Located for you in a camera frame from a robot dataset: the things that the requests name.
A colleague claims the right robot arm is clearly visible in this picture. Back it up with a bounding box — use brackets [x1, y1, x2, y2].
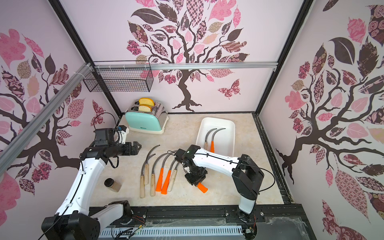
[169, 145, 276, 215]

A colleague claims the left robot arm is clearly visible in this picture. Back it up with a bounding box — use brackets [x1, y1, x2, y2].
[41, 126, 142, 240]

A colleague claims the white storage box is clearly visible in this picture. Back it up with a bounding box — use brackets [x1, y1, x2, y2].
[196, 117, 236, 157]

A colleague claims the small jar with black lid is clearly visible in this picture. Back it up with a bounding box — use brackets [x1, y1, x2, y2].
[104, 178, 122, 193]

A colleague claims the mint green toaster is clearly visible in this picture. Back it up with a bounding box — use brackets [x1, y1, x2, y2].
[125, 100, 169, 134]

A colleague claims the pale bread slice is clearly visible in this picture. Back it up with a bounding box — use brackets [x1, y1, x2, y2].
[138, 105, 153, 113]

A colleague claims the yellow bread slice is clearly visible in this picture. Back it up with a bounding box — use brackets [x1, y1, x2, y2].
[139, 98, 155, 107]

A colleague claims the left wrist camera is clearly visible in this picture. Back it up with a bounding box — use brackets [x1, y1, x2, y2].
[117, 125, 129, 145]

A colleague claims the black wire basket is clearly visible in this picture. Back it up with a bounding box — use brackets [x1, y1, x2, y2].
[83, 60, 155, 93]

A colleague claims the white cable duct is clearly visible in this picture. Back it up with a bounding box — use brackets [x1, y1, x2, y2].
[99, 226, 244, 240]

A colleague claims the aluminium rail left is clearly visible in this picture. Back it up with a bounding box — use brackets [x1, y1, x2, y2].
[1, 63, 93, 174]

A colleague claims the aluminium rail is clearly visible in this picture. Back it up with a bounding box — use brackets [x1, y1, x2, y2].
[1, 63, 93, 174]
[94, 62, 278, 70]

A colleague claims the aluminium rail back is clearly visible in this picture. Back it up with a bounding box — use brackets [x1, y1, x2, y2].
[94, 62, 278, 70]

